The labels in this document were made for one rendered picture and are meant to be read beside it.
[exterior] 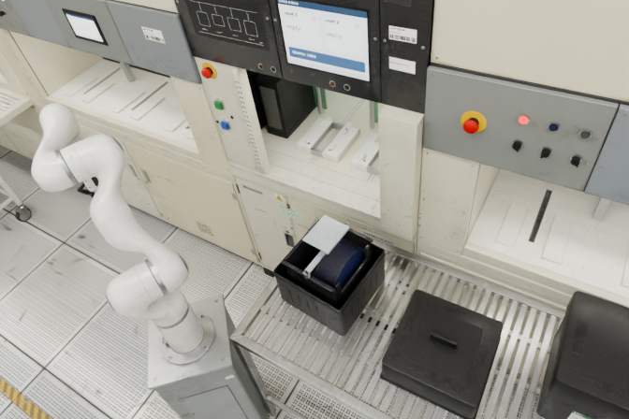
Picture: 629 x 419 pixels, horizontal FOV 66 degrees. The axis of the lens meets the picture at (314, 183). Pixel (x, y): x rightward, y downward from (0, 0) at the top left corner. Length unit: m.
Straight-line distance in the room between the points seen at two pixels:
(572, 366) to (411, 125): 0.74
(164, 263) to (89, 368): 1.49
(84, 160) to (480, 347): 1.23
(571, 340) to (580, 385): 0.12
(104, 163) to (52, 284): 1.97
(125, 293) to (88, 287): 1.70
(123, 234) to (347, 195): 0.88
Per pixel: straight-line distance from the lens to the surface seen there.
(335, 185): 1.95
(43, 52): 3.08
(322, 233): 1.51
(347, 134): 2.12
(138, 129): 2.56
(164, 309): 1.56
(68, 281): 3.25
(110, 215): 1.41
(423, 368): 1.53
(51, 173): 1.39
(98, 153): 1.38
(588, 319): 1.53
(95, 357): 2.88
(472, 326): 1.61
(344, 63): 1.43
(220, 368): 1.72
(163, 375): 1.77
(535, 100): 1.28
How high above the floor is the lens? 2.27
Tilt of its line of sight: 45 degrees down
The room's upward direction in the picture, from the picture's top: 9 degrees counter-clockwise
